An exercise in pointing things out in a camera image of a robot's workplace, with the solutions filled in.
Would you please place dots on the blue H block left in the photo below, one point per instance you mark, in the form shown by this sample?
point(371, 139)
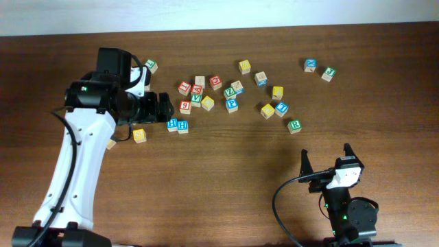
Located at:
point(172, 125)

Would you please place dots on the yellow block top centre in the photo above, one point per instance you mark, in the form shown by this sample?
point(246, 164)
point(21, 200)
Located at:
point(244, 67)

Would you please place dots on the green L block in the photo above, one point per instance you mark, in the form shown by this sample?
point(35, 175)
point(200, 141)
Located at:
point(151, 65)

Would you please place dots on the blue side wooden block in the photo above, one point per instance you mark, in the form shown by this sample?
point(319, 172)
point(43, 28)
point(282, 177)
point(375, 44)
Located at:
point(238, 87)

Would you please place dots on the blue X block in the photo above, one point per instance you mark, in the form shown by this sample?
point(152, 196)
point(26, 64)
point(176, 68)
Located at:
point(310, 65)

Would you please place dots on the blue wooden block upper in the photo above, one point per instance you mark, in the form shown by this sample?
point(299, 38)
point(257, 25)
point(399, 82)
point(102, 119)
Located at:
point(261, 78)

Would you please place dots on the green Z block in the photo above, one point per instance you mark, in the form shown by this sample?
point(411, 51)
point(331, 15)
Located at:
point(230, 93)

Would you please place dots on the green V block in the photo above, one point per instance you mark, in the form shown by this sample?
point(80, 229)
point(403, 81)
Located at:
point(196, 100)

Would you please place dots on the green J block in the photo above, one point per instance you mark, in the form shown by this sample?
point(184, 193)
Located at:
point(328, 74)

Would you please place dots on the red G block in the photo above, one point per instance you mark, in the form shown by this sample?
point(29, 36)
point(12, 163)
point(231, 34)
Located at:
point(215, 82)

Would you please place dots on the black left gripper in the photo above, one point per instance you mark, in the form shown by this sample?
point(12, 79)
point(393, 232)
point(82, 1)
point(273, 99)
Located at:
point(151, 100)

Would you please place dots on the yellow block lower right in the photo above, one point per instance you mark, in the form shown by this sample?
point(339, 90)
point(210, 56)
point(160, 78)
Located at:
point(267, 111)

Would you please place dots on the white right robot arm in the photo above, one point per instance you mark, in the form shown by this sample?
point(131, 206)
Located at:
point(353, 220)

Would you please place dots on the yellow block lower left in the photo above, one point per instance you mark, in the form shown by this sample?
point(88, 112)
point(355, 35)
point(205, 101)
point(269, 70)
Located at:
point(110, 144)

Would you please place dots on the blue H block right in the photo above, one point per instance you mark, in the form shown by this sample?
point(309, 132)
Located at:
point(183, 127)

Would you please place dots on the blue I block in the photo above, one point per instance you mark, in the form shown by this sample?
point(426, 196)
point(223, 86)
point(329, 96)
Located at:
point(281, 109)

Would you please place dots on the red L block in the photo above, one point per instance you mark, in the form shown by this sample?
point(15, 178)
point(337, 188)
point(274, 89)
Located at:
point(184, 88)

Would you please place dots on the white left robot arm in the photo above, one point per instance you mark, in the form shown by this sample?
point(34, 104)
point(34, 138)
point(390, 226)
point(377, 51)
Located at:
point(112, 95)

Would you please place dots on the blue P block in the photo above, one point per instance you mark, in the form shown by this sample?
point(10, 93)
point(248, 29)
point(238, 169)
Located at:
point(232, 105)

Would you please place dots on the plain wooden block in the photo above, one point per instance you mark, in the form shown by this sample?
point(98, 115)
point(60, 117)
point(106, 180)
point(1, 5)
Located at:
point(200, 81)

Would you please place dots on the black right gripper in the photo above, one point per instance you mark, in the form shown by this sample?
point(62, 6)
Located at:
point(305, 166)

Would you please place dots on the green R block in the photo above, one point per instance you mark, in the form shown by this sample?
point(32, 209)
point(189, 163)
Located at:
point(294, 126)

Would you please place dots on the red A block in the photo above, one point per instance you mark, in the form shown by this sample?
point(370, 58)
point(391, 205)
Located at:
point(197, 89)

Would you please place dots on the red 9 block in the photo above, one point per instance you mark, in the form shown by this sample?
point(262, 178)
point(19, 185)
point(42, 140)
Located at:
point(185, 107)

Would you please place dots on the yellow S block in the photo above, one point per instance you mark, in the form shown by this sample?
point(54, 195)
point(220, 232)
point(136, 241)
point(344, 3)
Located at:
point(139, 136)

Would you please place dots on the blue h block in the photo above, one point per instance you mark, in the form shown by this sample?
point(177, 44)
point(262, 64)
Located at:
point(183, 127)
point(172, 125)

